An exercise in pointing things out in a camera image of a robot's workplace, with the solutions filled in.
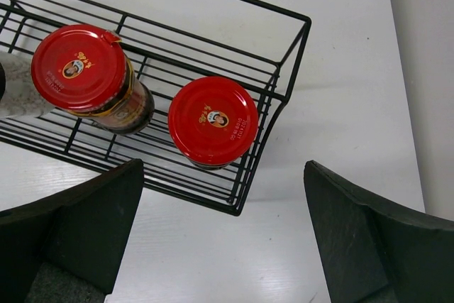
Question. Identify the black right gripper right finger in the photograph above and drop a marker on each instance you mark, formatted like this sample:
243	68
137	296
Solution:
373	249

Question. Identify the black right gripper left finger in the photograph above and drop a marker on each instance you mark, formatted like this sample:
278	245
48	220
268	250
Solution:
68	247

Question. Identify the clear jar black lid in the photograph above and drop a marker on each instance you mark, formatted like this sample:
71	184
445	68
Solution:
19	97

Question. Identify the red lid sauce jar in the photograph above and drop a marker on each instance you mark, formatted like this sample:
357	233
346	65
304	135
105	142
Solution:
83	70
213	121

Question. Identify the black wire rack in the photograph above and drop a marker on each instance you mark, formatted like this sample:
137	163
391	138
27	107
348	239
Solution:
166	59

